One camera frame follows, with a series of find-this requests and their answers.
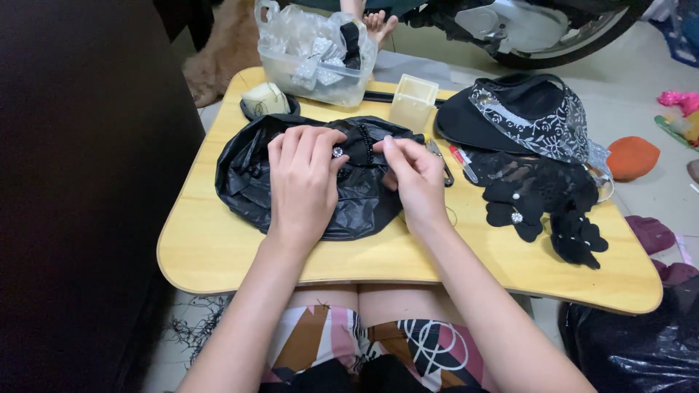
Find motorbike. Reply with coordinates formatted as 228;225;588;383
289;0;656;70

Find maroon fabric piece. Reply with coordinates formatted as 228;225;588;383
625;215;699;287

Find patterned shorts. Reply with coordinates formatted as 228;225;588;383
259;305;495;393

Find black hat with lace ribbon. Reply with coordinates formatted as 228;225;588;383
435;73;611;164

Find large black plastic sack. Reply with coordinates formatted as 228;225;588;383
558;275;699;393

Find clear plastic bag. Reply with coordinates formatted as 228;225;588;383
254;0;379;83

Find red and white pen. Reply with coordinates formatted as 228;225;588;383
449;144;479;184

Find pile of black fabric flowers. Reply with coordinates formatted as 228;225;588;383
464;150;609;271

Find tan furry rug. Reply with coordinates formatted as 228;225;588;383
182;0;263;108

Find black fabric flower piece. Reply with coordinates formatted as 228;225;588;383
334;123;383;167

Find dark wooden cabinet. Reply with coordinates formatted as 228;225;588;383
0;0;207;393

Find black thread scraps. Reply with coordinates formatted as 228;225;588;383
164;295;227;366

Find small translucent square box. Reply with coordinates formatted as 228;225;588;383
388;74;440;133

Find orange cushion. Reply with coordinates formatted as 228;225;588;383
606;136;661;182

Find black plastic bag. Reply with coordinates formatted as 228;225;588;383
214;114;426;241

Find person's left hand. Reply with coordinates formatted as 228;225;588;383
267;126;350;239

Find clear plastic container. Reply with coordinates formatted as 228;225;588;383
259;43;379;108

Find pink toy heap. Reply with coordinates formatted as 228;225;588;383
654;91;699;152

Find yellow wooden lap table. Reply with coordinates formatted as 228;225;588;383
157;67;664;316

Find black stick tool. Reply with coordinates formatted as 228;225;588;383
363;91;447;108

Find cream wax block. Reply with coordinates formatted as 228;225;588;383
241;82;291;116

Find person's right hand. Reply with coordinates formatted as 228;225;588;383
372;136;451;232

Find small thread scissors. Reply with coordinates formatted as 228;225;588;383
426;139;455;188

